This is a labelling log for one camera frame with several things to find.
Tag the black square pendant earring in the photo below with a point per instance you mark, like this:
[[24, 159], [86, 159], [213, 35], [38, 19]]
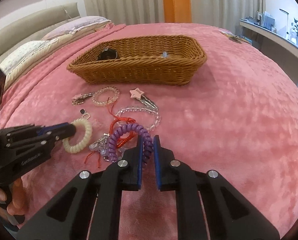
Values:
[[84, 114]]

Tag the lilac pillow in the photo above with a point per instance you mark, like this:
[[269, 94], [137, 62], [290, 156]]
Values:
[[74, 26]]

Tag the brown wicker basket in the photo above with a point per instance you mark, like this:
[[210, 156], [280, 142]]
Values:
[[140, 61]]

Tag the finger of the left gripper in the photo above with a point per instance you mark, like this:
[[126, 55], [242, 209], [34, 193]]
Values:
[[56, 132]]

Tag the books on desk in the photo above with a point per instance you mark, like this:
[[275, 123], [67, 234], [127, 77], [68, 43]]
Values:
[[265, 20]]

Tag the black wristwatch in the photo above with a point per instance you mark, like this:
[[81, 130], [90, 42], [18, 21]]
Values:
[[108, 54]]

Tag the floral white pillow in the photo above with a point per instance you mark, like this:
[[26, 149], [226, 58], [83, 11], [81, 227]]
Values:
[[27, 54]]

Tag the beige quilt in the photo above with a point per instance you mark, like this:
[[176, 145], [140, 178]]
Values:
[[63, 41]]

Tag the booklets on bed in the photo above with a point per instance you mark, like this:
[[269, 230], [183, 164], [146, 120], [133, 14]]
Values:
[[235, 38]]

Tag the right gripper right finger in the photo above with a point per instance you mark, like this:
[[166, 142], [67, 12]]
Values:
[[207, 205]]

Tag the pink bed blanket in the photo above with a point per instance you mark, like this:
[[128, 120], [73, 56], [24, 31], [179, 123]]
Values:
[[238, 115]]

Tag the white desk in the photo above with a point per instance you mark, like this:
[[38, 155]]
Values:
[[280, 50]]

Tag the white desk lamp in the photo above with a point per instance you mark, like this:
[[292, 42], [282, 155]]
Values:
[[284, 30]]

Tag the orange curtain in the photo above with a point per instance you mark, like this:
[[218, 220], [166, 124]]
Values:
[[177, 11]]

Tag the beige upholstered headboard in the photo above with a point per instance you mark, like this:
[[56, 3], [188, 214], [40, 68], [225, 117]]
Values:
[[35, 26]]

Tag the silver crystal jewelry pile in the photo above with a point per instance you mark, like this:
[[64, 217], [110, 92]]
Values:
[[107, 146]]

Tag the white vase with plant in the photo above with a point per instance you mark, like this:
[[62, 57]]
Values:
[[294, 32]]

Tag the person's left hand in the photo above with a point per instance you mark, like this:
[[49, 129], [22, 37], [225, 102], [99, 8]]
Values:
[[18, 205]]

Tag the grey curtains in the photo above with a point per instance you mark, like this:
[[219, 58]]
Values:
[[225, 14]]

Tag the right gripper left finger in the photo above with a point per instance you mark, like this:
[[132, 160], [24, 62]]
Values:
[[88, 207]]

